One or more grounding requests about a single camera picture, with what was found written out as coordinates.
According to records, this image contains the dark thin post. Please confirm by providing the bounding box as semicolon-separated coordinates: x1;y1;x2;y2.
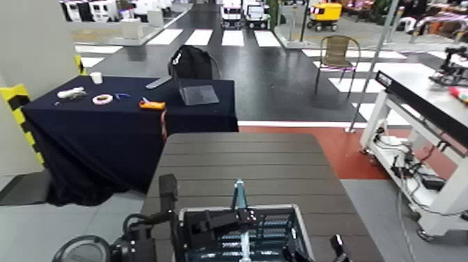
299;0;313;43

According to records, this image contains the black backpack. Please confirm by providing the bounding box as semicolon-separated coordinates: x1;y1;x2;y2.
166;44;222;81

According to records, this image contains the black cable bundle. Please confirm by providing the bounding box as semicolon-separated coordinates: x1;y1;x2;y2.
376;133;449;191

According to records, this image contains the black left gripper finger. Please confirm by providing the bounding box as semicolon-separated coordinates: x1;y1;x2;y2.
283;227;306;262

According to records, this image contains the white workbench with black edge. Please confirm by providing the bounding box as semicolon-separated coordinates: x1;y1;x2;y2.
359;63;468;243

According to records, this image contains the white square plinth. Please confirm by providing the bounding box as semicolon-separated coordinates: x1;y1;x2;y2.
120;17;145;40

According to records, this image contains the red round object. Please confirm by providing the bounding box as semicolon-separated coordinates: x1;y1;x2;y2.
448;86;468;105

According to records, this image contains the white delivery robot vehicle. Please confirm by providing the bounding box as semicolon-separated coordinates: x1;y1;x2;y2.
219;0;243;30
242;0;272;30

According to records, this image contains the orange hand tool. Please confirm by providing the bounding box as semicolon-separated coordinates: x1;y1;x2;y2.
138;96;167;111

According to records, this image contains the grey flat bar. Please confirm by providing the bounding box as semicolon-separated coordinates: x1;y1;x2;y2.
145;75;173;91

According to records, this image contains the teal grey folding crate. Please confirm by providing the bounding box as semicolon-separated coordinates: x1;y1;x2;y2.
178;178;317;262

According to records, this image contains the white crumpled glove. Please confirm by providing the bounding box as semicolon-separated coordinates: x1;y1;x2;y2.
56;86;88;101

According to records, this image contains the brown wicker metal chair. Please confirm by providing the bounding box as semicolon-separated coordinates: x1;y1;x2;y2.
313;34;362;100

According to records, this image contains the yellow black hazard strip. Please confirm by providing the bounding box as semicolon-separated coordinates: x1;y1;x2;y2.
74;54;88;77
0;84;47;168

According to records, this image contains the pink white tape roll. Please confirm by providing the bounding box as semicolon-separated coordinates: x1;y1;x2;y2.
91;93;114;107

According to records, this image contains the navy tablecloth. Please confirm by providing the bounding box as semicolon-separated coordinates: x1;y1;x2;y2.
21;75;240;208

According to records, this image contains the silver metal pole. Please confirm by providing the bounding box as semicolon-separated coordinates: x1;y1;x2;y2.
344;0;402;134

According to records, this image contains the black power box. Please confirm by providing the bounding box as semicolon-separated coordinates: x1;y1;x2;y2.
419;174;448;192

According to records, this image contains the yellow delivery robot vehicle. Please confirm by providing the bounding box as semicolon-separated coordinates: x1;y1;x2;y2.
306;1;343;33

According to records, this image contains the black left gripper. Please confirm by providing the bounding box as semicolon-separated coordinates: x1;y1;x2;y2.
109;174;258;262

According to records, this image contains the dark grey laptop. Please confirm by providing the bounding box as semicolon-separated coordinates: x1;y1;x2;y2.
177;78;221;107

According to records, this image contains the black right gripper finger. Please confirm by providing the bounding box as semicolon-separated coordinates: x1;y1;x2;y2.
329;233;351;262

